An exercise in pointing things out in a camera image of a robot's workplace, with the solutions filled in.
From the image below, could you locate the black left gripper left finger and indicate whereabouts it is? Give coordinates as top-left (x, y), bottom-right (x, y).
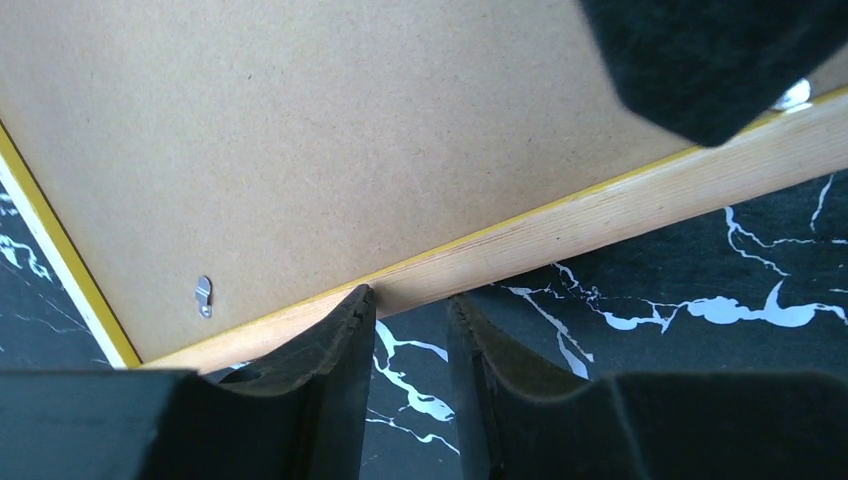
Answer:
top-left (1, 285), bottom-right (376, 479)

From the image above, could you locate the silver frame turn clip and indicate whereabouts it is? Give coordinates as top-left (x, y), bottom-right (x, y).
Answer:
top-left (194, 275), bottom-right (213, 318)

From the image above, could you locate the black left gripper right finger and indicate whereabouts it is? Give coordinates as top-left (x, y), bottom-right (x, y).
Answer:
top-left (447, 295), bottom-right (847, 479)

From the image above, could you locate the yellow wooden picture frame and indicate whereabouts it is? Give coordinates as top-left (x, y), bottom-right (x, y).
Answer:
top-left (1, 86), bottom-right (847, 373)

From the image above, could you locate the brown cardboard backing board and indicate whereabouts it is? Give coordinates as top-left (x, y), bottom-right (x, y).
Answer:
top-left (0, 0), bottom-right (848, 362)

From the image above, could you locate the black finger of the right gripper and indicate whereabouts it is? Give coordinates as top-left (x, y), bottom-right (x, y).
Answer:
top-left (580, 0), bottom-right (847, 147)

